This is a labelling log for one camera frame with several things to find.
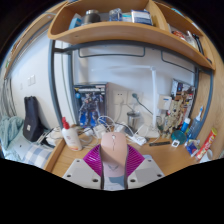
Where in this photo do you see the red chips can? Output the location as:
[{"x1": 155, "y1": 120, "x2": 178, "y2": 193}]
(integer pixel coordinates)
[{"x1": 195, "y1": 127, "x2": 218, "y2": 162}]

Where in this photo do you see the green plug dark cable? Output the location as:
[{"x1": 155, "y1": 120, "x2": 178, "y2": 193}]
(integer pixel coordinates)
[{"x1": 131, "y1": 93, "x2": 155, "y2": 116}]

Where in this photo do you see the blue snack package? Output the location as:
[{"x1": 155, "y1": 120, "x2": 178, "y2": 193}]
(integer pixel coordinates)
[{"x1": 185, "y1": 139, "x2": 201, "y2": 157}]

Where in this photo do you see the wooden shelf unit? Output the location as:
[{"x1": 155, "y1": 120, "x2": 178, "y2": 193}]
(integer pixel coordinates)
[{"x1": 47, "y1": 0, "x2": 216, "y2": 71}]

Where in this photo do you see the blue spray bottle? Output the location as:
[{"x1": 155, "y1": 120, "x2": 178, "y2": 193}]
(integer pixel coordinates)
[{"x1": 188, "y1": 105, "x2": 204, "y2": 140}]

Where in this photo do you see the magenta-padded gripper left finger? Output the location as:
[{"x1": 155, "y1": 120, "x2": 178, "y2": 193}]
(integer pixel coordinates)
[{"x1": 62, "y1": 143, "x2": 103, "y2": 191}]

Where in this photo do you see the black ruler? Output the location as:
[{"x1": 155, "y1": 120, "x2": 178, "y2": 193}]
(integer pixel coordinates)
[{"x1": 148, "y1": 140, "x2": 172, "y2": 147}]

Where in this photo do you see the teal round container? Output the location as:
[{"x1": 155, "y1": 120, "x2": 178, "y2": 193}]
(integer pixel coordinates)
[{"x1": 170, "y1": 129, "x2": 188, "y2": 146}]

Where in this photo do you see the blue robot model kit box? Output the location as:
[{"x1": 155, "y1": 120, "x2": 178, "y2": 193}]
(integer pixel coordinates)
[{"x1": 73, "y1": 82, "x2": 108, "y2": 128}]

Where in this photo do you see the tan robot model figure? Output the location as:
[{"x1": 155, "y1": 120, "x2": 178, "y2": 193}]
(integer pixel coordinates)
[{"x1": 163, "y1": 98, "x2": 188, "y2": 134}]

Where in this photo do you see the teal blanket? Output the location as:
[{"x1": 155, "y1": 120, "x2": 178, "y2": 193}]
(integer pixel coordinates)
[{"x1": 0, "y1": 115, "x2": 25, "y2": 151}]

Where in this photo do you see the white wall switch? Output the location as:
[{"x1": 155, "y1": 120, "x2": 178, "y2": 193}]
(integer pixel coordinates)
[{"x1": 27, "y1": 74, "x2": 36, "y2": 87}]

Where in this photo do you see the white wall box blue label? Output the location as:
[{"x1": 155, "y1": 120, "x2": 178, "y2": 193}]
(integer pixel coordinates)
[{"x1": 157, "y1": 94, "x2": 173, "y2": 111}]

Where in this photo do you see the pink computer mouse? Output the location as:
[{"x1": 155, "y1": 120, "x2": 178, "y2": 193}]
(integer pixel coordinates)
[{"x1": 99, "y1": 131, "x2": 129, "y2": 191}]

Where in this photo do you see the white power strip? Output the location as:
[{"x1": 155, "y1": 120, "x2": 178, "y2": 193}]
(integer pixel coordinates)
[{"x1": 128, "y1": 133, "x2": 148, "y2": 147}]

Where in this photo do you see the white lotion bottle red pump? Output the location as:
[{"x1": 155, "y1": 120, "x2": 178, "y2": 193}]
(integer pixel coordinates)
[{"x1": 60, "y1": 116, "x2": 83, "y2": 152}]

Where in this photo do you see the large white charger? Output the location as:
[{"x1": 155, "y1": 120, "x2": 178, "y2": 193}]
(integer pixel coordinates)
[{"x1": 113, "y1": 123, "x2": 128, "y2": 134}]

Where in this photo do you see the white charging cable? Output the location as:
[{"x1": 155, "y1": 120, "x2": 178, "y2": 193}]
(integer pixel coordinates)
[{"x1": 78, "y1": 114, "x2": 134, "y2": 148}]

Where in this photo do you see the metal cup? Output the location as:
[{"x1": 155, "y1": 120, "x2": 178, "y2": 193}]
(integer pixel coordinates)
[{"x1": 126, "y1": 110, "x2": 141, "y2": 132}]

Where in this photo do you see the small white charger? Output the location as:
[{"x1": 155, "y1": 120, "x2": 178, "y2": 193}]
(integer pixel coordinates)
[{"x1": 93, "y1": 124, "x2": 107, "y2": 139}]

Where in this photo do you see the white mug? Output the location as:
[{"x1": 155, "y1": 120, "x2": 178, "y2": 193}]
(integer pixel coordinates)
[{"x1": 204, "y1": 148, "x2": 218, "y2": 162}]

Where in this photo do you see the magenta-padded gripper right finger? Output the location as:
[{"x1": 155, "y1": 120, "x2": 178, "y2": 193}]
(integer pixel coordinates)
[{"x1": 124, "y1": 143, "x2": 166, "y2": 190}]

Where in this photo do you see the white wall socket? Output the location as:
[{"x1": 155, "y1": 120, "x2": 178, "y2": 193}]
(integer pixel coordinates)
[{"x1": 113, "y1": 90, "x2": 128, "y2": 105}]

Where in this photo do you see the plaid pillow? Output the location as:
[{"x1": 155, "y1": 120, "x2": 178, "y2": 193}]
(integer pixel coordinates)
[{"x1": 23, "y1": 142, "x2": 54, "y2": 169}]

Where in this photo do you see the black bag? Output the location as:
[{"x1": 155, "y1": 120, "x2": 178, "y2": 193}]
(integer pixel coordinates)
[{"x1": 22, "y1": 95, "x2": 44, "y2": 143}]

